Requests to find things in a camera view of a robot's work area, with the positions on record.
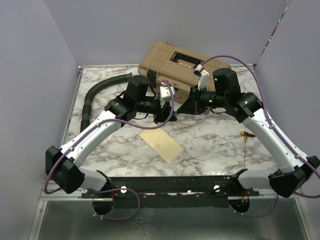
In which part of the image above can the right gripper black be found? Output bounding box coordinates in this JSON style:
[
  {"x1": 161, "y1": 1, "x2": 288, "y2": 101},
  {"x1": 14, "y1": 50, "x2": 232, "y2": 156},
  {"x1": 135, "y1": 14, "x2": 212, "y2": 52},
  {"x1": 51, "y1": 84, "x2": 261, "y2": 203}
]
[{"x1": 177, "y1": 85, "x2": 226, "y2": 116}]

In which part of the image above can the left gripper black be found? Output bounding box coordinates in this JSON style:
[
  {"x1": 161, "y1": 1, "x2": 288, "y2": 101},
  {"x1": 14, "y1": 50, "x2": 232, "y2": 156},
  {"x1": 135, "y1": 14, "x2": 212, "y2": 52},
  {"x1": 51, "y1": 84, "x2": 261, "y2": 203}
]
[{"x1": 136, "y1": 97, "x2": 179, "y2": 124}]

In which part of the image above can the cream paper envelope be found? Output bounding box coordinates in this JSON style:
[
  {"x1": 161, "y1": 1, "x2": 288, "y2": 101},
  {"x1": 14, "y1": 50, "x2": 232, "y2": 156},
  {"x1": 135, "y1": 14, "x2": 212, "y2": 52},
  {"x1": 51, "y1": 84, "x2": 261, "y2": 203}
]
[{"x1": 139, "y1": 128, "x2": 183, "y2": 164}]

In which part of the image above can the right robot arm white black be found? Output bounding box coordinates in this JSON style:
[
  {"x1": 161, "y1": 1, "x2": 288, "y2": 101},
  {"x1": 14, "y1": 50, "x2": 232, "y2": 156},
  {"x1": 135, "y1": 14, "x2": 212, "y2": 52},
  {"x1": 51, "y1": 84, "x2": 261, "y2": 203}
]
[{"x1": 177, "y1": 68, "x2": 320, "y2": 198}]

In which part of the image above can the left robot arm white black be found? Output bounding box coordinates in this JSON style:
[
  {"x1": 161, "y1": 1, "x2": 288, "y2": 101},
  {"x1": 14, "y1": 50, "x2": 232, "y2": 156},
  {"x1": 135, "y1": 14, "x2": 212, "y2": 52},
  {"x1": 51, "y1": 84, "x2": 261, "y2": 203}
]
[{"x1": 45, "y1": 74, "x2": 176, "y2": 198}]

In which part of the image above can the tan plastic toolbox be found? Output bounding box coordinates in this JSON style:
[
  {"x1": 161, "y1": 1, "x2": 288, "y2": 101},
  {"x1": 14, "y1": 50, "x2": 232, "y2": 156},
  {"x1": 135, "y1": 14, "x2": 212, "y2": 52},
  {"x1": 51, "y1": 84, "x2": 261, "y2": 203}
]
[{"x1": 137, "y1": 41, "x2": 232, "y2": 116}]

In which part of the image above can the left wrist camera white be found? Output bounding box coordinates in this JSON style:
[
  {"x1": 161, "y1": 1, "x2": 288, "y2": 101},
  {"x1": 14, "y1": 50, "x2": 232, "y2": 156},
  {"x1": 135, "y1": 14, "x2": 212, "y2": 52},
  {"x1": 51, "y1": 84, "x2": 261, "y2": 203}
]
[{"x1": 159, "y1": 80, "x2": 176, "y2": 107}]

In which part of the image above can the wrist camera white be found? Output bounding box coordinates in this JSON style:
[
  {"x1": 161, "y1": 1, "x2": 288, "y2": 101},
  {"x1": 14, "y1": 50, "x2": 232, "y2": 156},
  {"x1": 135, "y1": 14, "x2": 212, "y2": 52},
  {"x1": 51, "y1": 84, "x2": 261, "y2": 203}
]
[
  {"x1": 193, "y1": 64, "x2": 209, "y2": 90},
  {"x1": 159, "y1": 80, "x2": 176, "y2": 107}
]

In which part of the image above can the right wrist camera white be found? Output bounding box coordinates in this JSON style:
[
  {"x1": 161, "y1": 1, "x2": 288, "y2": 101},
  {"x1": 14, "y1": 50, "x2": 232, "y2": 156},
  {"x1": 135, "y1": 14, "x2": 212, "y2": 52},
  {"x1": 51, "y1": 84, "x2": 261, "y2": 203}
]
[{"x1": 193, "y1": 64, "x2": 209, "y2": 90}]

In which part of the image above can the yellow handled screwdriver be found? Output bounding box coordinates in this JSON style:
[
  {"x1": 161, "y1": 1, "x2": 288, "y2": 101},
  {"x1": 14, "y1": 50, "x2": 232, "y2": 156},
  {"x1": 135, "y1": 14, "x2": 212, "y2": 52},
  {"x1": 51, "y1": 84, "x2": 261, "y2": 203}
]
[{"x1": 240, "y1": 131, "x2": 256, "y2": 167}]

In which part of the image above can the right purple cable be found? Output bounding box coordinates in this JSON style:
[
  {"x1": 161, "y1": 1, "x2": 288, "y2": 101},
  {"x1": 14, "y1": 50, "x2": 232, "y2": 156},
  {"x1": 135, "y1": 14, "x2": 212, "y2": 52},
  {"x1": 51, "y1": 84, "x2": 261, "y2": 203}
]
[{"x1": 199, "y1": 54, "x2": 320, "y2": 218}]

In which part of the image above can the black corrugated hose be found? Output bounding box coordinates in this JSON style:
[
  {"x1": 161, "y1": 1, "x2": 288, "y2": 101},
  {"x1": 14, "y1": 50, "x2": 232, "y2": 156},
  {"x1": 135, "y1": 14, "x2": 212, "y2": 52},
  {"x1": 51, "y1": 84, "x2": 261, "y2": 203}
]
[{"x1": 80, "y1": 72, "x2": 135, "y2": 131}]

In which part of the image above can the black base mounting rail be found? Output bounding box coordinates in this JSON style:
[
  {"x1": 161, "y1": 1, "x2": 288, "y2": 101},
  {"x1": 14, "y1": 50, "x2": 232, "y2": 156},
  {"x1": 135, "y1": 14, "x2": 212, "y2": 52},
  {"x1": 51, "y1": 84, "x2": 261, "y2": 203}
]
[{"x1": 81, "y1": 175, "x2": 259, "y2": 209}]

